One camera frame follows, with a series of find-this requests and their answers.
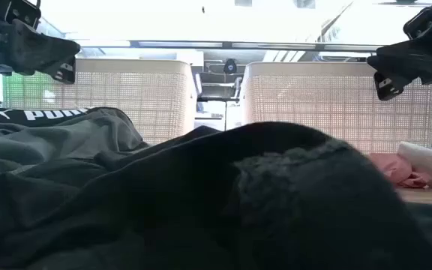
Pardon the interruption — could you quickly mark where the long horizontal ceiling rail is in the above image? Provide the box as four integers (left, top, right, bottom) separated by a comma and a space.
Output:
73, 39, 384, 53

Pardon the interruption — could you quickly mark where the small black background camera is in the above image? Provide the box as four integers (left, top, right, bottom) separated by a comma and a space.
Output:
223, 58, 239, 75

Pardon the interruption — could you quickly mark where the white cloth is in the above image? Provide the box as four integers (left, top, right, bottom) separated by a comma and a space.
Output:
397, 141, 432, 188

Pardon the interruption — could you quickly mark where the white perforated plastic basket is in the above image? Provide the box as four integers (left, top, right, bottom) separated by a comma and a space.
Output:
240, 61, 432, 155
1, 58, 199, 146

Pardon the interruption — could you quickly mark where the large black garment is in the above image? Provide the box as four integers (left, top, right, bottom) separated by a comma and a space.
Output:
0, 121, 432, 270

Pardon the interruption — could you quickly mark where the grey background shelf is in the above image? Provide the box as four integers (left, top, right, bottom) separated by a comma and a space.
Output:
196, 59, 245, 102

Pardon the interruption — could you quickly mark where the black garment with Puma waistband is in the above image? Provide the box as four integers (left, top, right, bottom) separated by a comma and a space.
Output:
0, 95, 89, 128

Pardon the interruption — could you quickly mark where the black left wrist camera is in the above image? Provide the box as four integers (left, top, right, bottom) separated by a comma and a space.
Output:
4, 0, 42, 29

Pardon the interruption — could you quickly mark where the dark grey-green garment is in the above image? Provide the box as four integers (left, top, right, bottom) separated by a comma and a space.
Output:
0, 107, 149, 188

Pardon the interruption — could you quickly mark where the rose pink cloth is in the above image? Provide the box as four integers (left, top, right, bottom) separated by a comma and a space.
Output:
367, 152, 431, 189

